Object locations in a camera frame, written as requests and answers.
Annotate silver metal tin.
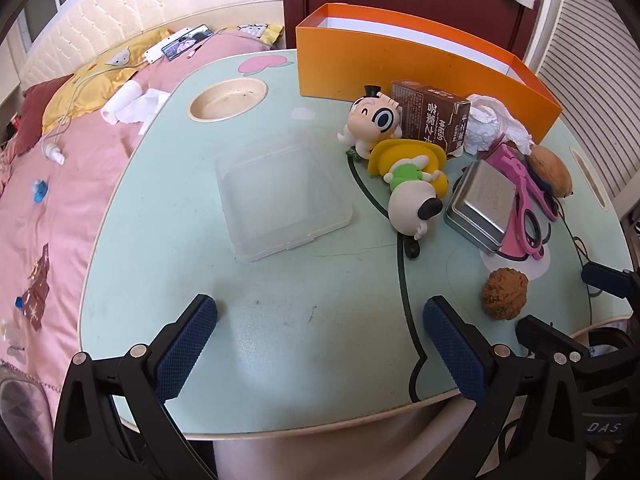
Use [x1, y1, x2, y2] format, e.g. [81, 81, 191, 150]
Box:
[445, 160, 516, 254]

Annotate white toilet paper roll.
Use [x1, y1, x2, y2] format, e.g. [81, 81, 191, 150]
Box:
[100, 80, 170, 126]

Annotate brown plush toy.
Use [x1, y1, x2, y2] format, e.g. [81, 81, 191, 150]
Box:
[525, 144, 573, 197]

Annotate big-eyed boy figurine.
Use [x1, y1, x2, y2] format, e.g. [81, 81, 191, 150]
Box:
[337, 84, 402, 159]

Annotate brown drink carton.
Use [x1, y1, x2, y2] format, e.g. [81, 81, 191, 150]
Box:
[390, 80, 471, 157]

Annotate clear plastic container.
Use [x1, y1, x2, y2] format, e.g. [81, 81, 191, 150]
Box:
[215, 133, 352, 262]

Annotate pink bed quilt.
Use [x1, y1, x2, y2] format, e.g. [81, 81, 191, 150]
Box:
[1, 30, 266, 410]

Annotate yellow cartoon pillow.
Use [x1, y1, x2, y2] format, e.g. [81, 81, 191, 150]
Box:
[226, 23, 284, 47]
[42, 28, 171, 134]

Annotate white paper ball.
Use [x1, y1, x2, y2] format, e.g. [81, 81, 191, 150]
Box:
[464, 94, 534, 156]

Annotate pink scissors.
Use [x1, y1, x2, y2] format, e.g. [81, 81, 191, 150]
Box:
[485, 143, 559, 260]

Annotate yellow hat dog figurine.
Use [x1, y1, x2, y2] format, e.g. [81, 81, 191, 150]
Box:
[368, 139, 449, 260]

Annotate smartphone with lit screen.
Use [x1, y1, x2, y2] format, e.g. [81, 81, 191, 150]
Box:
[162, 25, 213, 61]

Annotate white power strip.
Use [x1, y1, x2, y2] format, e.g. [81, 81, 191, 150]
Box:
[143, 27, 190, 63]

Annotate cream tufted headboard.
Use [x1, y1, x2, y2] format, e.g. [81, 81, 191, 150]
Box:
[10, 0, 285, 89]

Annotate dark red pillow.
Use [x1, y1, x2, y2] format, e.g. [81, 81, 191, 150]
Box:
[3, 75, 70, 160]

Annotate white louvered closet door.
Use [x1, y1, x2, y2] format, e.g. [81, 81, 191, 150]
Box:
[538, 0, 639, 198]

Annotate orange cardboard box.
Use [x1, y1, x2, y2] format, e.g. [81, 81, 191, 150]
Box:
[295, 3, 562, 142]

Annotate white charging cable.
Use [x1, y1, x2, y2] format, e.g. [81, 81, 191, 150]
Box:
[41, 54, 151, 166]

